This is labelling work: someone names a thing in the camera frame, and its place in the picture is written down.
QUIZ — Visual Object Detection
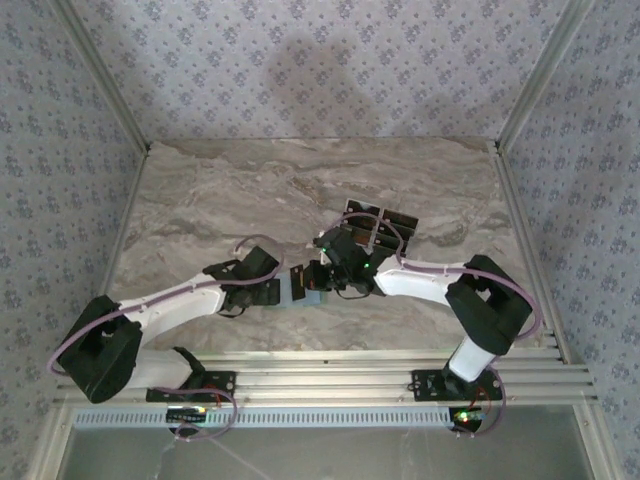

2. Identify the aluminium extrusion base beam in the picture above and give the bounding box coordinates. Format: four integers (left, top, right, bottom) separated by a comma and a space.
53, 347, 600, 407

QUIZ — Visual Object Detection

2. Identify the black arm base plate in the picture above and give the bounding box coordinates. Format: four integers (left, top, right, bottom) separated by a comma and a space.
145, 368, 238, 404
409, 368, 504, 404

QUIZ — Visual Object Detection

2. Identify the aluminium frame leg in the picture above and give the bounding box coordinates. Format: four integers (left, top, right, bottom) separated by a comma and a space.
572, 402, 621, 480
27, 404, 76, 480

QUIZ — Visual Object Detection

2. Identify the aluminium corner post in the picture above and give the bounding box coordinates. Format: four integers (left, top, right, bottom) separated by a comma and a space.
49, 0, 154, 154
492, 0, 599, 151

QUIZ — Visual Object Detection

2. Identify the small circuit board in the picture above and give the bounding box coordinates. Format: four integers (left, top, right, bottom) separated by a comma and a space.
448, 406, 490, 432
166, 406, 210, 425

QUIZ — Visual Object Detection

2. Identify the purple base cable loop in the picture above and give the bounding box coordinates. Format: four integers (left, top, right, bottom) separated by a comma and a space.
453, 368, 509, 440
172, 379, 241, 444

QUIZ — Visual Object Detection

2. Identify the grey slotted cable duct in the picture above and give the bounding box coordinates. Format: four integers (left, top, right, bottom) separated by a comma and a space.
72, 405, 454, 431

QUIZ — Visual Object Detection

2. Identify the aluminium table side rail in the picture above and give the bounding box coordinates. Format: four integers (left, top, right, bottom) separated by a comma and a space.
492, 139, 574, 366
97, 147, 154, 301

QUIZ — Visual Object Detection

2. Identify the tiered card display stand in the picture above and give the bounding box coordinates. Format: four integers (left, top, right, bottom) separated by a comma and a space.
343, 198, 420, 257

